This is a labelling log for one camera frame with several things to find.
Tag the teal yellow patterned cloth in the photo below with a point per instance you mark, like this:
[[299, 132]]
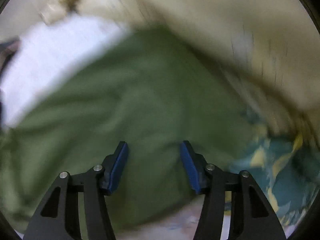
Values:
[[285, 167]]

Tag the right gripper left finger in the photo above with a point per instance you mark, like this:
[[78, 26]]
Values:
[[57, 215]]

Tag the cream quilt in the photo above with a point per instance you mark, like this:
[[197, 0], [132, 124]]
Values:
[[271, 46]]

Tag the green pants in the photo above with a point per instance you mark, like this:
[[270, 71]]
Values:
[[150, 91]]

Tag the white floral bed sheet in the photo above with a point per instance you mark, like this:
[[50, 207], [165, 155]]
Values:
[[50, 55]]

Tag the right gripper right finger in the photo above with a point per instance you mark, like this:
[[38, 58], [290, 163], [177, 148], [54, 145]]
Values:
[[252, 216]]

